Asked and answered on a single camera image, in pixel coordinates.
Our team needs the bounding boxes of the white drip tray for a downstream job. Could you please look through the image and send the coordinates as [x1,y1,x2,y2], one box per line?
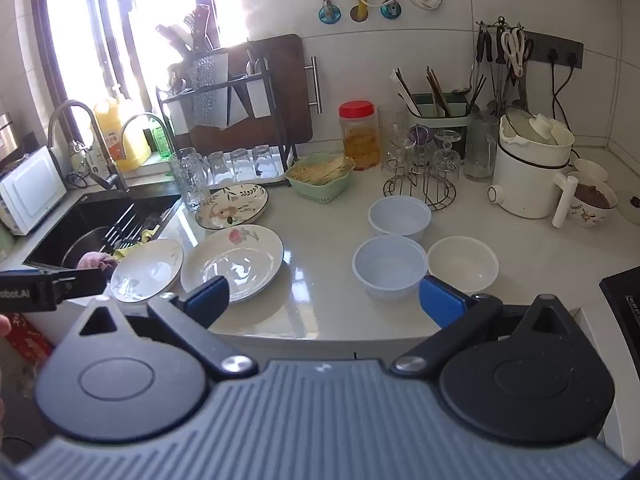
[200,159,289,189]

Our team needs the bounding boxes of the black induction cooktop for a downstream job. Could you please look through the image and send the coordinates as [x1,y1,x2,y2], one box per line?
[599,266,640,356]

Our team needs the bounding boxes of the white countertop appliance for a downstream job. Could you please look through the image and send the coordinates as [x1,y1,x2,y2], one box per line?
[0,146,68,237]

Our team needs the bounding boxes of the red lid plastic jar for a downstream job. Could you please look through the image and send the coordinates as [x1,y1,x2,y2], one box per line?
[338,101,382,171]

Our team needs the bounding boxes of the hanging kitchen utensils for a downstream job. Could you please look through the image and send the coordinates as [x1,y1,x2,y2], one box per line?
[470,25,536,113]

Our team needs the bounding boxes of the white ceramic bowl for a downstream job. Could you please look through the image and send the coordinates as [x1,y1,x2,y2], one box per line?
[426,236,500,297]

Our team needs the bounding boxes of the clear stemmed glass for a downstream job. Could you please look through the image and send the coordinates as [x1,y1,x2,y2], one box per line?
[432,130,462,181]
[387,127,415,176]

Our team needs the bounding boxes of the green bottle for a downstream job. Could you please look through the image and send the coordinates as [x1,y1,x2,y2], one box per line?
[151,125,174,157]

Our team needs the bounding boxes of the black metal kitchen rack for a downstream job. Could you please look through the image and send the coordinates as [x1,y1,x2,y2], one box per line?
[156,45,298,186]

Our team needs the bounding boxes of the white electric cooking pot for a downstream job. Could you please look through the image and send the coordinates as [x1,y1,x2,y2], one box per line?
[488,112,581,228]

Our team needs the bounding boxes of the black wall outlet strip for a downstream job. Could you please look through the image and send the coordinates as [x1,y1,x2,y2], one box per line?
[522,30,584,70]

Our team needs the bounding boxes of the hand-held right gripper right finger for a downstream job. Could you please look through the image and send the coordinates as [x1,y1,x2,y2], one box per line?
[390,275,583,376]

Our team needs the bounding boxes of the upturned clear glass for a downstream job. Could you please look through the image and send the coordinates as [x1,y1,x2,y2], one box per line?
[229,147,252,181]
[251,145,272,177]
[205,151,230,183]

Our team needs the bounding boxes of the white plate with pink flower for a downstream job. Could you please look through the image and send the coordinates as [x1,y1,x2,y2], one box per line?
[180,225,285,305]

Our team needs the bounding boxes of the pink cloth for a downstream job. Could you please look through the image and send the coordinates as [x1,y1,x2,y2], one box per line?
[77,251,119,276]

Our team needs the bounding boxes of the black handle knife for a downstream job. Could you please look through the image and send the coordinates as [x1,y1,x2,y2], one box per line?
[155,24,190,54]

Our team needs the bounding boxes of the metal hanging hook rack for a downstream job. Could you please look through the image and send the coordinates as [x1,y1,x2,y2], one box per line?
[474,16,526,36]

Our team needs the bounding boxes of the patterned ceramic mug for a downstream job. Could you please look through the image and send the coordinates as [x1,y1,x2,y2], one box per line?
[565,171,619,228]

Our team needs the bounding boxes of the glass pot lid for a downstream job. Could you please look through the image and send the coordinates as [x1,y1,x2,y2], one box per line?
[502,107,551,146]

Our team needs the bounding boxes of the wooden handle knife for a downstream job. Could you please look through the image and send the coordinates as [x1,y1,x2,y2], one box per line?
[192,4,211,51]

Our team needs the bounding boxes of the window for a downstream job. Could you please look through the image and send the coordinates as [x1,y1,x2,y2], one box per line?
[27,0,251,121]

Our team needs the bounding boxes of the deer patterned plate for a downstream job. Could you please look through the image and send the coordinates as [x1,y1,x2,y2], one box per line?
[195,184,269,231]

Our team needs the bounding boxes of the black power cable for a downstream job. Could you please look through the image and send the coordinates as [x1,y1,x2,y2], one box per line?
[547,49,561,111]
[560,52,583,108]

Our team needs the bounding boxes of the yellow detergent bottle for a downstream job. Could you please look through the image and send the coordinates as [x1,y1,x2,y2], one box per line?
[92,97,152,172]

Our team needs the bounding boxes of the black sink drain rack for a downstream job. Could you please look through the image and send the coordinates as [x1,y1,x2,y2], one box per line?
[102,202,162,252]

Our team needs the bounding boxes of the green utensil holder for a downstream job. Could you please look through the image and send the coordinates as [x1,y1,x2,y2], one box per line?
[407,92,471,136]

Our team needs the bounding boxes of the white handled scissors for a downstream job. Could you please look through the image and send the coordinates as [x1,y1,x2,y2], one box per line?
[501,27,527,78]

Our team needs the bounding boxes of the textured glass mug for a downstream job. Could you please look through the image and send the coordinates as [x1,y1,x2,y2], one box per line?
[170,147,211,212]

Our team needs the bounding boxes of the black kitchen sink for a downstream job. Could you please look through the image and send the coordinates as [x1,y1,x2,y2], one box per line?
[22,192,182,272]

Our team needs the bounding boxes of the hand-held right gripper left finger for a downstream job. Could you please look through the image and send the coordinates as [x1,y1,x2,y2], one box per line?
[65,275,260,385]

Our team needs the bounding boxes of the white chopsticks bundle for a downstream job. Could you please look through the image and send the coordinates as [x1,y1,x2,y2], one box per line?
[390,69,422,117]

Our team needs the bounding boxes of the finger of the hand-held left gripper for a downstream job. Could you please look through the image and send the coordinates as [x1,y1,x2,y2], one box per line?
[60,267,109,306]

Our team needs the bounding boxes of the textured glass pitcher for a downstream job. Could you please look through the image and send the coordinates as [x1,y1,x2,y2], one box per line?
[464,112,500,182]

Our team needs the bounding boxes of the small white plate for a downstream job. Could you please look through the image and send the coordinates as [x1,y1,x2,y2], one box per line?
[110,238,185,304]

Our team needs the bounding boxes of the red patterned bag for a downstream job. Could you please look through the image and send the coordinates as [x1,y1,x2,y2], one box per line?
[0,312,54,362]

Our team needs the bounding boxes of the brown chopsticks bundle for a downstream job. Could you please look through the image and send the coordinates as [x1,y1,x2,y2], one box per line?
[426,66,454,117]

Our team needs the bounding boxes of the white plastic cutting board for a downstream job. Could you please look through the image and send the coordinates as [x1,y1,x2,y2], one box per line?
[245,75,276,118]

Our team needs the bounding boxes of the brown wooden cutting board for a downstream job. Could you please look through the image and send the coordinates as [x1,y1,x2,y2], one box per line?
[190,34,323,157]

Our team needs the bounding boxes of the translucent plastic bowl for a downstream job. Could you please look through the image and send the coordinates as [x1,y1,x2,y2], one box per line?
[352,236,429,302]
[368,196,432,241]

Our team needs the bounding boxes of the yellow cloth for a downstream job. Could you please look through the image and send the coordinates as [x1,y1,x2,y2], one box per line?
[112,227,161,262]

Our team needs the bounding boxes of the textured translucent board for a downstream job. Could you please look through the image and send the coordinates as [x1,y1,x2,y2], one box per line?
[192,52,230,129]

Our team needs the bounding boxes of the green plastic basket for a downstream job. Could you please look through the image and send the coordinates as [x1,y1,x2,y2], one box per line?
[285,155,356,205]

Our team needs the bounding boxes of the white rimmed bowl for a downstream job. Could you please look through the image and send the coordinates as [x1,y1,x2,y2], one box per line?
[570,157,611,183]

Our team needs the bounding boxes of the wire glass holder rack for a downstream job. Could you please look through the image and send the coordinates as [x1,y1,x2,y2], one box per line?
[383,152,457,211]

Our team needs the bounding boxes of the dried noodles bundle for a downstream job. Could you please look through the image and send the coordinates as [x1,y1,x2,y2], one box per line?
[291,156,353,185]

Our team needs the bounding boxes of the purple tinted stemmed glass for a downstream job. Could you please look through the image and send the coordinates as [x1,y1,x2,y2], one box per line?
[407,124,432,153]

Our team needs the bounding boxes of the tall metal faucet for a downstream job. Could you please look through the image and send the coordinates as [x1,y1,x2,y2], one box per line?
[47,100,130,193]

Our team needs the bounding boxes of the tall clear tumbler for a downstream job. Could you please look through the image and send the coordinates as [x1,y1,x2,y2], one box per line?
[378,105,408,171]

